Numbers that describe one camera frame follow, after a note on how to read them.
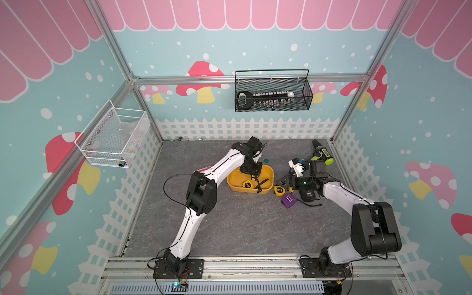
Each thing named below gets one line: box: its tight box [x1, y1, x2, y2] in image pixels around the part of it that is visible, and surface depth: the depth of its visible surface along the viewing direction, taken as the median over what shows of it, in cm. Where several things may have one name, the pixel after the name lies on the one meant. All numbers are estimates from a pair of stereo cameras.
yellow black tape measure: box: [299, 188, 316, 202], surface depth 93 cm
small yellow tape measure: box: [273, 185, 286, 197], surface depth 96 cm
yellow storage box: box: [226, 164, 275, 195], surface depth 96 cm
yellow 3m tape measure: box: [242, 179, 256, 189], surface depth 99 cm
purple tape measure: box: [281, 192, 298, 209], surface depth 93 cm
